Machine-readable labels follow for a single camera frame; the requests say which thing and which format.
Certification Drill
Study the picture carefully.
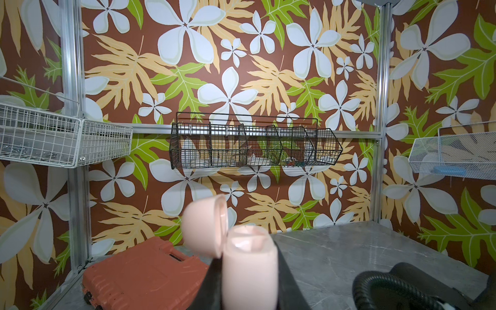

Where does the white wire basket left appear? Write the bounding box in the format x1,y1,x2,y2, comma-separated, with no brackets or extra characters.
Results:
0,75,134,169

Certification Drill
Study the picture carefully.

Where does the pink earbud charging case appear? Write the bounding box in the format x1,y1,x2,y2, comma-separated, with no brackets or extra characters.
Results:
182,195,278,309

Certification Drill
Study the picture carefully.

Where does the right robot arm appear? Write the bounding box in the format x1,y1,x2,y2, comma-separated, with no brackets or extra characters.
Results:
352,262,495,309

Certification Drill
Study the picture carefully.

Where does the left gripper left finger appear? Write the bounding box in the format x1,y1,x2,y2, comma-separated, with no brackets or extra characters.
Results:
197,258,222,310

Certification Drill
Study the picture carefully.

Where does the blue object in basket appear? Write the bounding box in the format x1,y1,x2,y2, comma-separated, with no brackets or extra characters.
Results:
431,165,467,177

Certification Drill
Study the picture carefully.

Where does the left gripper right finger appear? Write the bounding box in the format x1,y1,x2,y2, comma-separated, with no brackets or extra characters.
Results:
275,243,311,310

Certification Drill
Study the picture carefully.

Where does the red plastic tool case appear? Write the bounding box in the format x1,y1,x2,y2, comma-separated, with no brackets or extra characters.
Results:
82,237,209,309

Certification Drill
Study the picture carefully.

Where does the black wire basket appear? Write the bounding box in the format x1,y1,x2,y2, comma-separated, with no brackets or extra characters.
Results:
169,112,343,169

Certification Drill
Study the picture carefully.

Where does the white mesh basket right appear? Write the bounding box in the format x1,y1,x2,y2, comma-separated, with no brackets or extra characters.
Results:
408,121,495,180

